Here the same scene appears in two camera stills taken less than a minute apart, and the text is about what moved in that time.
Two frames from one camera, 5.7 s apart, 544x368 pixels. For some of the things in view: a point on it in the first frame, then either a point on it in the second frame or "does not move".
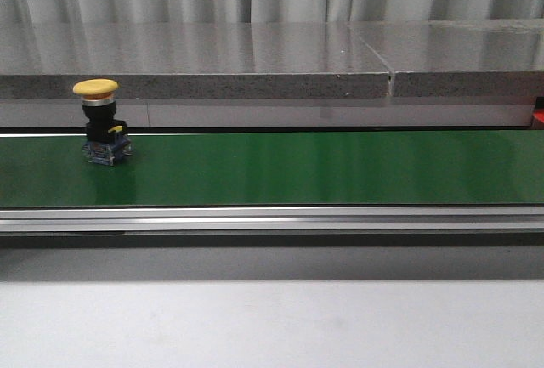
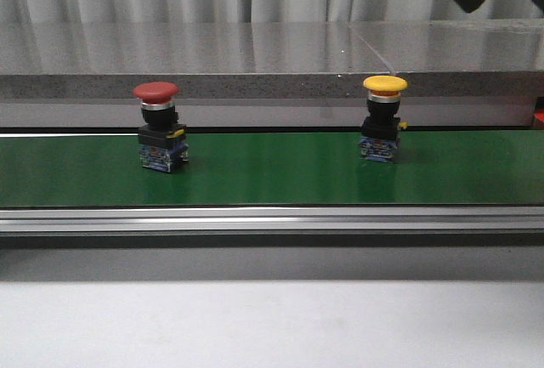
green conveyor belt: x=351 y=168 does not move
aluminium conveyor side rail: x=271 y=220 does not move
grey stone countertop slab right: x=464 y=58 does not move
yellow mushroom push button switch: x=107 y=141 to x=379 y=136
